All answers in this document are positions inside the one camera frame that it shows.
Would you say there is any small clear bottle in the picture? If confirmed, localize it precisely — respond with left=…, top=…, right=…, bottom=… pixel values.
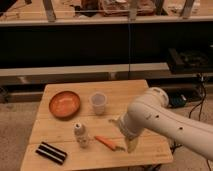
left=74, top=123, right=89, bottom=148

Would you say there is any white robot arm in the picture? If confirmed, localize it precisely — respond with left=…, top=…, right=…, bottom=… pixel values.
left=117, top=87, right=213, bottom=161

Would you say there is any clear plastic cup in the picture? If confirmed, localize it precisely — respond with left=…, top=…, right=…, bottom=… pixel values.
left=89, top=92, right=107, bottom=115

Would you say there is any wooden table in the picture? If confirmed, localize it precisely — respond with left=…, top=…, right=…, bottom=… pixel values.
left=21, top=80, right=173, bottom=171

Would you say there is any black power adapter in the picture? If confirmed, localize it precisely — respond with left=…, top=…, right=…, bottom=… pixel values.
left=169, top=94, right=187, bottom=108

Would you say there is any orange bowl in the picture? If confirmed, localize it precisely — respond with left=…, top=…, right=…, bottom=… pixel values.
left=49, top=91, right=81, bottom=119

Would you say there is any black white striped block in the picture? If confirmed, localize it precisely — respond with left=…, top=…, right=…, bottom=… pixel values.
left=35, top=142, right=67, bottom=165

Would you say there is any black box on shelf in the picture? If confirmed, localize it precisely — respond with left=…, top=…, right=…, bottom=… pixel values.
left=167, top=48, right=213, bottom=74

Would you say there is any black floor cable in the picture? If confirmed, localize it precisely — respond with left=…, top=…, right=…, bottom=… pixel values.
left=169, top=74, right=213, bottom=171

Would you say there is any grey metal shelf rail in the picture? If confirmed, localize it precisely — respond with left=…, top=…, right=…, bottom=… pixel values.
left=0, top=63, right=169, bottom=85

